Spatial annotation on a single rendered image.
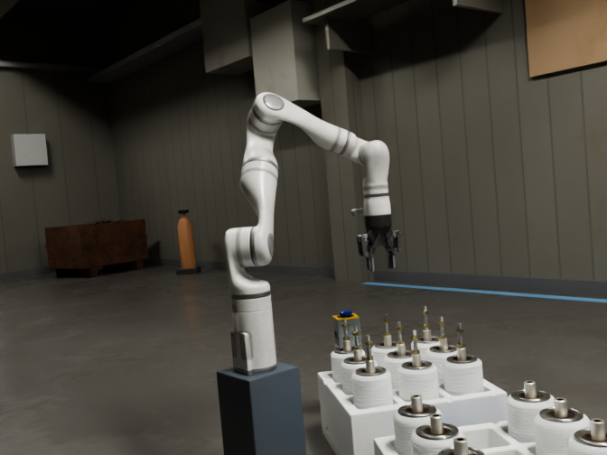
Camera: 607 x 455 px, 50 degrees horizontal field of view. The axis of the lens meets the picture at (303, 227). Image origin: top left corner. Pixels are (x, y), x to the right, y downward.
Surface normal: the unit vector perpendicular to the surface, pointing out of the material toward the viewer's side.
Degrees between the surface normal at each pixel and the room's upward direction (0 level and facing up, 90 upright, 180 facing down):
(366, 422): 90
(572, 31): 90
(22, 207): 90
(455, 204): 90
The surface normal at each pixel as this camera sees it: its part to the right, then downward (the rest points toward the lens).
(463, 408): 0.18, 0.04
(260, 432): 0.62, -0.01
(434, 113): -0.78, 0.10
